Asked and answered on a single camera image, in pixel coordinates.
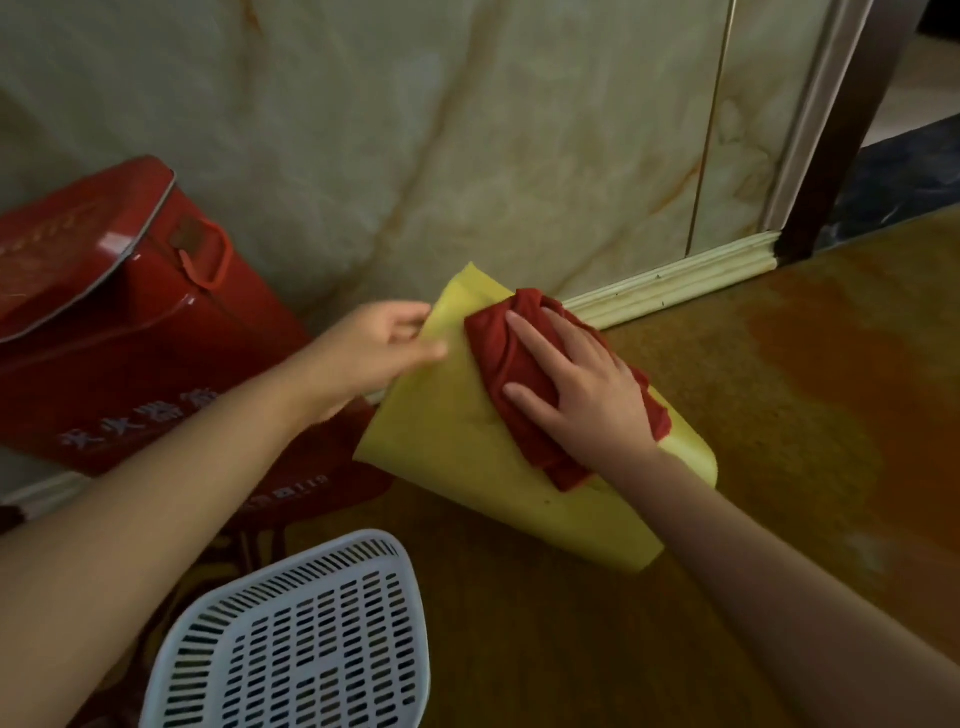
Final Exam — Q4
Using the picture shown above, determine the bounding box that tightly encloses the white slotted plastic basket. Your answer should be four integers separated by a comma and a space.
138, 529, 432, 728

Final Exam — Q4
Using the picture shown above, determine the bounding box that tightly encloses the cream baseboard moulding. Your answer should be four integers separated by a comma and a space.
561, 230, 783, 332

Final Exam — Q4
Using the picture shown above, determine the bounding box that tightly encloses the gold metal wall strip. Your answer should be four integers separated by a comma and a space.
684, 0, 740, 258

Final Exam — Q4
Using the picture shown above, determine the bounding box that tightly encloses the person's right hand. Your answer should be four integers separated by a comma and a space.
502, 306, 663, 474

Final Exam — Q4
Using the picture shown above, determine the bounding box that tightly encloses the person's right forearm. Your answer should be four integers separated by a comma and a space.
591, 441, 960, 728

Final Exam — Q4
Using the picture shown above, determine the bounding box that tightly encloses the person's left forearm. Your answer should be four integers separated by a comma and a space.
0, 351, 336, 728

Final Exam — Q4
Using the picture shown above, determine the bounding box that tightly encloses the person's left hand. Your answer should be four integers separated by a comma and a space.
296, 301, 450, 426

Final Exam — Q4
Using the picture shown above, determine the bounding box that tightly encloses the yellow plastic board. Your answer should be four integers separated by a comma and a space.
354, 262, 720, 575

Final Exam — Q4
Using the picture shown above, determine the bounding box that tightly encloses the dark wooden door frame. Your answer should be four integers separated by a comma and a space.
776, 0, 933, 265

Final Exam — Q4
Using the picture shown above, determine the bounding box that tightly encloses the red cloth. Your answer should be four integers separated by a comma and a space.
463, 288, 674, 493

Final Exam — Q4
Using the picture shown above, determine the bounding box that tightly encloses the cream door trim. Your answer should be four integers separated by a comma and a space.
759, 0, 876, 235

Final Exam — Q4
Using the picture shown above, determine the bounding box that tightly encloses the red metal box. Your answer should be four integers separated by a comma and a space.
0, 155, 396, 528

